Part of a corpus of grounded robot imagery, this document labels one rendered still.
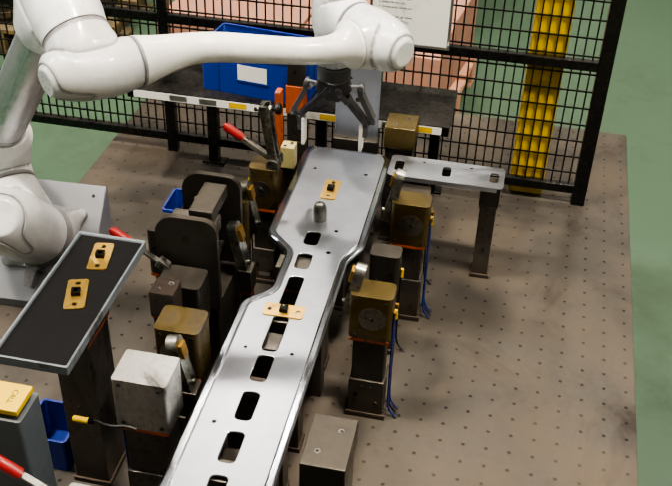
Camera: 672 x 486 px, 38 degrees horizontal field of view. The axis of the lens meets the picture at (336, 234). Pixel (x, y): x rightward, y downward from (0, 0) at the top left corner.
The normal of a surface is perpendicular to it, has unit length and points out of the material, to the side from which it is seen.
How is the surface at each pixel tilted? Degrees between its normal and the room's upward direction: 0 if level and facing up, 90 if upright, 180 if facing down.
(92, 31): 43
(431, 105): 0
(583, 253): 0
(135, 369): 0
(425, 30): 90
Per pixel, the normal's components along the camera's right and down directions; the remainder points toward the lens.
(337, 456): 0.03, -0.81
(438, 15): -0.20, 0.57
